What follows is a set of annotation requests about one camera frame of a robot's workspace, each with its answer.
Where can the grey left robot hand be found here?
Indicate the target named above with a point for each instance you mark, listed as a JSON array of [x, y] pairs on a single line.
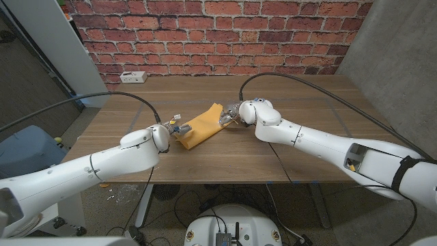
[[182, 130]]

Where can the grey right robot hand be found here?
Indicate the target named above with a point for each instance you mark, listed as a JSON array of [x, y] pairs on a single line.
[[233, 111]]

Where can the yellow felt sheet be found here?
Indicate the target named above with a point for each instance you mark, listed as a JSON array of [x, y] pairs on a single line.
[[203, 126]]

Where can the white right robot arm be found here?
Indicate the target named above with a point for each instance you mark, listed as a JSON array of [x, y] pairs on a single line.
[[324, 143]]

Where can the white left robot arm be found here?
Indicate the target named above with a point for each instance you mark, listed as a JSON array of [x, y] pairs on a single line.
[[85, 167]]

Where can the black round fan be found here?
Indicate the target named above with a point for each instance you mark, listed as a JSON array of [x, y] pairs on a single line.
[[166, 192]]

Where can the white power strip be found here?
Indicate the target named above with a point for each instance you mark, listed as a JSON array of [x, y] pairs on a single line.
[[133, 77]]

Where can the red brick print backdrop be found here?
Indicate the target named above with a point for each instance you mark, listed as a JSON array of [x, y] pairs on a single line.
[[218, 34]]

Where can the white table leg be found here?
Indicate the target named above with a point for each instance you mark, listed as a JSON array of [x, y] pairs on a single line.
[[144, 205]]

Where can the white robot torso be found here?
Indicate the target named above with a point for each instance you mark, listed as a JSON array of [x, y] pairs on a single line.
[[232, 222]]

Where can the small yellow-green ball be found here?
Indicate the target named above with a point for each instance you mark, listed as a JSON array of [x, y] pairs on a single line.
[[58, 139]]

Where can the grey table leg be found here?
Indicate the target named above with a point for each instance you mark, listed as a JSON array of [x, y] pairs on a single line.
[[321, 205]]

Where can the blue plastic bin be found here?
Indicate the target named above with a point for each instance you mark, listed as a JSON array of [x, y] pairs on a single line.
[[27, 150]]

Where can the white wall panel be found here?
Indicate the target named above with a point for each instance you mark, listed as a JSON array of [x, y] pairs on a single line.
[[61, 41]]

